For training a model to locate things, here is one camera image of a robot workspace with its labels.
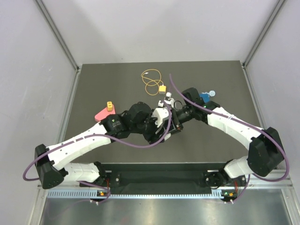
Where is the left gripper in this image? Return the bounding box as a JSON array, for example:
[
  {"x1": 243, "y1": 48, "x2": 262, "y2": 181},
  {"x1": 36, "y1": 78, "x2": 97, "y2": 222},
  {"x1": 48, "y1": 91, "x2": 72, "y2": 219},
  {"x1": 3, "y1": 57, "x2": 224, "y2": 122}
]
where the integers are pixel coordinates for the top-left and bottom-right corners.
[{"x1": 131, "y1": 110, "x2": 167, "y2": 146}]

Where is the yellow charger with cable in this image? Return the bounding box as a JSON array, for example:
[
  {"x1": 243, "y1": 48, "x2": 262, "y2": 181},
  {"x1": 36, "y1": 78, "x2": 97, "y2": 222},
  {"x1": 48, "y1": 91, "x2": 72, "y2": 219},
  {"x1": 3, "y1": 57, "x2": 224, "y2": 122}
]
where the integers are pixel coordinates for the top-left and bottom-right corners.
[{"x1": 158, "y1": 85, "x2": 166, "y2": 94}]

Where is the dark blue cube socket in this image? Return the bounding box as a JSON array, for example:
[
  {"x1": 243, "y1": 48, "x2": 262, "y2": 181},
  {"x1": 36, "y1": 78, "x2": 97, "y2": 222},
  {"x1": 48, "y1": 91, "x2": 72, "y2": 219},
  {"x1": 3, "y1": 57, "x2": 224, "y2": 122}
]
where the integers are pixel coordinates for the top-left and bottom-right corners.
[{"x1": 199, "y1": 93, "x2": 210, "y2": 103}]

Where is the yellow charging cable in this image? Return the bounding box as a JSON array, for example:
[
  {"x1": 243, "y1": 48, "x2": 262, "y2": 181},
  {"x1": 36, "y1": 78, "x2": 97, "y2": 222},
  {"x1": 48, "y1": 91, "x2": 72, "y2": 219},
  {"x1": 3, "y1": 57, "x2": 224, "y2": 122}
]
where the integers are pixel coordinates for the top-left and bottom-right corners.
[{"x1": 141, "y1": 68, "x2": 164, "y2": 96}]

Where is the yellow cube plug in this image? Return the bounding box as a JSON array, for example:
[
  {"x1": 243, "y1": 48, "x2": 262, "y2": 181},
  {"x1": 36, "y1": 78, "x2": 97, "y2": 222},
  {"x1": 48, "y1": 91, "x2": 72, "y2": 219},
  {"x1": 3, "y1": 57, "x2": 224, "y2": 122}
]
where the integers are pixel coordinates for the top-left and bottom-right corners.
[{"x1": 106, "y1": 101, "x2": 114, "y2": 112}]

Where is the pink triangular power strip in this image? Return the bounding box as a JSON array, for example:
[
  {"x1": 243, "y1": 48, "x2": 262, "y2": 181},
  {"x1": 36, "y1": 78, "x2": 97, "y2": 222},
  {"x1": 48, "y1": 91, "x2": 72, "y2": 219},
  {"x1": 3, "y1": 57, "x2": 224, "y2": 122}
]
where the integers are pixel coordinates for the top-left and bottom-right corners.
[{"x1": 94, "y1": 105, "x2": 116, "y2": 122}]

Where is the white charger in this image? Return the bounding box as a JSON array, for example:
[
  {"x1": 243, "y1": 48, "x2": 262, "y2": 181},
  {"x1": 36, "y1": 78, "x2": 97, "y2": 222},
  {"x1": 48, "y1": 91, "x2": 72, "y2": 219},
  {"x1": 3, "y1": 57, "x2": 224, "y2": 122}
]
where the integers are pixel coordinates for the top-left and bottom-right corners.
[{"x1": 164, "y1": 134, "x2": 171, "y2": 141}]

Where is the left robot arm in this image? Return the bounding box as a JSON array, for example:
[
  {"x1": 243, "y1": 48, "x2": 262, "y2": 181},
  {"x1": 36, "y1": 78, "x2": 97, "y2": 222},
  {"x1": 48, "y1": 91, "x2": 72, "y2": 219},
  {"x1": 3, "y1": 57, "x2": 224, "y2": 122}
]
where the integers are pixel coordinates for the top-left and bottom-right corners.
[{"x1": 34, "y1": 102, "x2": 173, "y2": 189}]

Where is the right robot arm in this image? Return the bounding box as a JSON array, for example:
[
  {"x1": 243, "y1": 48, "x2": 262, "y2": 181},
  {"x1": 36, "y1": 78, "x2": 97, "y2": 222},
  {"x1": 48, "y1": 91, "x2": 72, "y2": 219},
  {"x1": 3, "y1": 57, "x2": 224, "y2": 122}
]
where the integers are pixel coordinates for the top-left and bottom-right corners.
[{"x1": 177, "y1": 88, "x2": 286, "y2": 186}]

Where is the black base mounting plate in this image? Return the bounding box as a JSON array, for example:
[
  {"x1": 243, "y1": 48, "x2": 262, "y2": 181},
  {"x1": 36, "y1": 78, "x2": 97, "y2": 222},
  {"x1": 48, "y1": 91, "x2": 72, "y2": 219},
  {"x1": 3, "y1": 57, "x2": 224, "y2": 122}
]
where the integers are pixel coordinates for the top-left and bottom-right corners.
[{"x1": 91, "y1": 163, "x2": 224, "y2": 188}]

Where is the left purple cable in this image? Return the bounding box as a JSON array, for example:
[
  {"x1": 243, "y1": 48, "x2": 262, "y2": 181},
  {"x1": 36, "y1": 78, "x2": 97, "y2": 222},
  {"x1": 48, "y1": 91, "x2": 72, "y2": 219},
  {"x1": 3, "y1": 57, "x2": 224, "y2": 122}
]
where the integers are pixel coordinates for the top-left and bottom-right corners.
[{"x1": 22, "y1": 105, "x2": 173, "y2": 203}]

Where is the purple cable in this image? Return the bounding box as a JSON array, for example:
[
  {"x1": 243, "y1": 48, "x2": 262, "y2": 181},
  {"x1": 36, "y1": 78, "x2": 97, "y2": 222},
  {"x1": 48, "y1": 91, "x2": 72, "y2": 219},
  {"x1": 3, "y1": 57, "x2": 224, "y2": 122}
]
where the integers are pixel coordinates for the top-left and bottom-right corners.
[
  {"x1": 22, "y1": 105, "x2": 173, "y2": 203},
  {"x1": 169, "y1": 74, "x2": 290, "y2": 203}
]

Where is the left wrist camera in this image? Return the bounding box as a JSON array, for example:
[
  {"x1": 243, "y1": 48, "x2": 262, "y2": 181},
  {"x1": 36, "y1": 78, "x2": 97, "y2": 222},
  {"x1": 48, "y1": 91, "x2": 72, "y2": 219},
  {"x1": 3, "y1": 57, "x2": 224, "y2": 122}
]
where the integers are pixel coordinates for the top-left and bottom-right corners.
[{"x1": 151, "y1": 100, "x2": 169, "y2": 127}]

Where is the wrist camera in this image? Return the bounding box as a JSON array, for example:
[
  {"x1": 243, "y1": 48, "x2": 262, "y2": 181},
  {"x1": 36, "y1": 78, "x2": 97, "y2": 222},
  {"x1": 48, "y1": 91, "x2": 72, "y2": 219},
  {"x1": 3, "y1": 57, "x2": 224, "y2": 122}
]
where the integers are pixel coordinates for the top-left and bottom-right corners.
[
  {"x1": 151, "y1": 100, "x2": 169, "y2": 127},
  {"x1": 164, "y1": 92, "x2": 175, "y2": 108}
]

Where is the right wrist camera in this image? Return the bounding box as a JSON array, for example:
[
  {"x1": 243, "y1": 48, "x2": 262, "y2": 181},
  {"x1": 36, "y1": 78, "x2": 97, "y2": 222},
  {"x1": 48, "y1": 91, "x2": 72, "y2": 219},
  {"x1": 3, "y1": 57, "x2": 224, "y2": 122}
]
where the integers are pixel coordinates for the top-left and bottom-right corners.
[{"x1": 164, "y1": 92, "x2": 175, "y2": 108}]

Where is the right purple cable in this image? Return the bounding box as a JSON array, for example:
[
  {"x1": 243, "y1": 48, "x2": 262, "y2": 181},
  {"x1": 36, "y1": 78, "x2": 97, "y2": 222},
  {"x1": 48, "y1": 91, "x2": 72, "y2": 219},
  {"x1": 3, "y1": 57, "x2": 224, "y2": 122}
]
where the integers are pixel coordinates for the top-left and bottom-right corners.
[{"x1": 169, "y1": 74, "x2": 290, "y2": 203}]

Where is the slotted cable duct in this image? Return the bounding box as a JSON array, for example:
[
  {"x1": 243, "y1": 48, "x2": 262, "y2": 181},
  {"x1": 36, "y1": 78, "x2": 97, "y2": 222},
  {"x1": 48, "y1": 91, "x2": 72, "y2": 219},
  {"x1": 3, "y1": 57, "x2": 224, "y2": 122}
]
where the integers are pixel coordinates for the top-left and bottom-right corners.
[{"x1": 47, "y1": 189, "x2": 236, "y2": 200}]

